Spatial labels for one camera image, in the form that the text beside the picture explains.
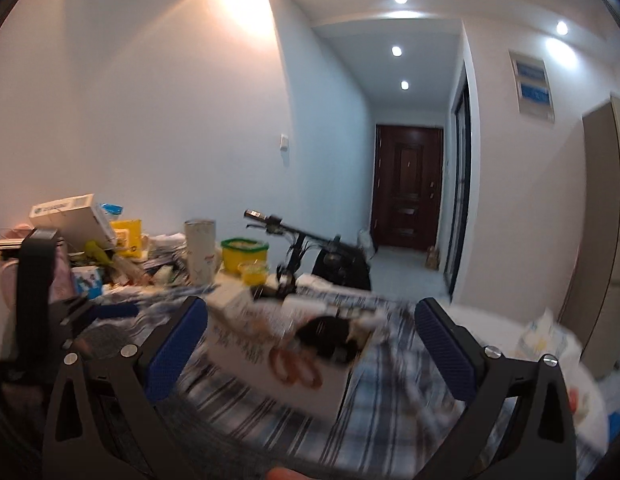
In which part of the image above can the yellow wipes pack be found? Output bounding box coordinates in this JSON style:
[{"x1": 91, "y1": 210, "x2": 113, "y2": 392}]
[{"x1": 110, "y1": 218, "x2": 143, "y2": 261}]

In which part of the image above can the blue and white tissue box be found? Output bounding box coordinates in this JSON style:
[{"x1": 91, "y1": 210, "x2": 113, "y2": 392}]
[{"x1": 71, "y1": 266, "x2": 103, "y2": 301}]

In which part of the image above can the pink pouch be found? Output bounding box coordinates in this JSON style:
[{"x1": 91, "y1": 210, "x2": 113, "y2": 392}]
[{"x1": 0, "y1": 250, "x2": 73, "y2": 321}]

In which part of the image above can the stack of papers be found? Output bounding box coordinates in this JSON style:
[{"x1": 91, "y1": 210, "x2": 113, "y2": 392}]
[{"x1": 142, "y1": 232, "x2": 188, "y2": 271}]

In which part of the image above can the black bicycle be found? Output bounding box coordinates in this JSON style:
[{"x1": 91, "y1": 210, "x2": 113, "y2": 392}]
[{"x1": 244, "y1": 209, "x2": 373, "y2": 301}]

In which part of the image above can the dark red entrance door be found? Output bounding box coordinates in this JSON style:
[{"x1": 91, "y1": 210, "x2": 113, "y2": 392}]
[{"x1": 370, "y1": 124, "x2": 445, "y2": 251}]

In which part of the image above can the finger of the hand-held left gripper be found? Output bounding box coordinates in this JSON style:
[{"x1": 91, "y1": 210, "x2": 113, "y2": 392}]
[{"x1": 70, "y1": 304, "x2": 140, "y2": 331}]

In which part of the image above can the large white carton box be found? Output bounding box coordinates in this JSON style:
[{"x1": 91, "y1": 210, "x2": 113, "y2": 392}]
[{"x1": 28, "y1": 193, "x2": 118, "y2": 251}]

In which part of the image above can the black bag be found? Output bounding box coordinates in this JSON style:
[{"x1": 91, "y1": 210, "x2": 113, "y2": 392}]
[{"x1": 311, "y1": 247, "x2": 373, "y2": 292}]

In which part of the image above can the printed cardboard box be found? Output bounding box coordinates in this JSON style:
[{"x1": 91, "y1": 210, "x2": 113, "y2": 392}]
[{"x1": 205, "y1": 280, "x2": 385, "y2": 418}]

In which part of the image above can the white tissue pack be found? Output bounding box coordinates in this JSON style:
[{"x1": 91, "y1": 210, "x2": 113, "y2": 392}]
[{"x1": 517, "y1": 310, "x2": 583, "y2": 361}]

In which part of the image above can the beige tall cabinet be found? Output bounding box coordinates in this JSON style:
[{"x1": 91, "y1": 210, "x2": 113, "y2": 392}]
[{"x1": 560, "y1": 92, "x2": 620, "y2": 381}]

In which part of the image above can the blue plaid cloth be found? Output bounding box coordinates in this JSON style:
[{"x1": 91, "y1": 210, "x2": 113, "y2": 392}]
[{"x1": 84, "y1": 285, "x2": 591, "y2": 480}]

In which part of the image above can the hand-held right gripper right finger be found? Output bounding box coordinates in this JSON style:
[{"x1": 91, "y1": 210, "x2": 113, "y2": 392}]
[{"x1": 415, "y1": 297, "x2": 577, "y2": 480}]

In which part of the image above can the yellow green plastic bag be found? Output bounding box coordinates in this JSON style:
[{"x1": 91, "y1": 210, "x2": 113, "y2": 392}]
[{"x1": 84, "y1": 241, "x2": 115, "y2": 266}]

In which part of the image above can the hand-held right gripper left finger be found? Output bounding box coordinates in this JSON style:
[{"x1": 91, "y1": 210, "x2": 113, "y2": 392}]
[{"x1": 42, "y1": 295, "x2": 211, "y2": 480}]

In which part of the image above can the grey electrical panel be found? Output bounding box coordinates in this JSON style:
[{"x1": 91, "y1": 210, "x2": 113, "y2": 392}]
[{"x1": 508, "y1": 49, "x2": 556, "y2": 123}]

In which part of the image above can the yellow tub with green lid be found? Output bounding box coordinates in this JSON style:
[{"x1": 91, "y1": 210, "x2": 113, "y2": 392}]
[{"x1": 221, "y1": 238, "x2": 269, "y2": 273}]

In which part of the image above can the black knitted toy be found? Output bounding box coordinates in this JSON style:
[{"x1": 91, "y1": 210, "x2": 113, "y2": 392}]
[{"x1": 295, "y1": 314, "x2": 361, "y2": 361}]

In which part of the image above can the white plastic bag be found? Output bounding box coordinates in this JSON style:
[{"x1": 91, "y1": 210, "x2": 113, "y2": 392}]
[{"x1": 358, "y1": 227, "x2": 379, "y2": 256}]

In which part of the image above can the small yellow container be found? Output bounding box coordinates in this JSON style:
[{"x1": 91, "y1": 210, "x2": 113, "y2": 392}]
[{"x1": 240, "y1": 262, "x2": 269, "y2": 286}]

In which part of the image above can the black framed glass door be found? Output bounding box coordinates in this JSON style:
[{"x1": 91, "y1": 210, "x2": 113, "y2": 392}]
[{"x1": 447, "y1": 60, "x2": 473, "y2": 301}]

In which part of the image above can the white cylindrical cup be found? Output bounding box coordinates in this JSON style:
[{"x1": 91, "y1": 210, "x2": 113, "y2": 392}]
[{"x1": 184, "y1": 219, "x2": 218, "y2": 286}]

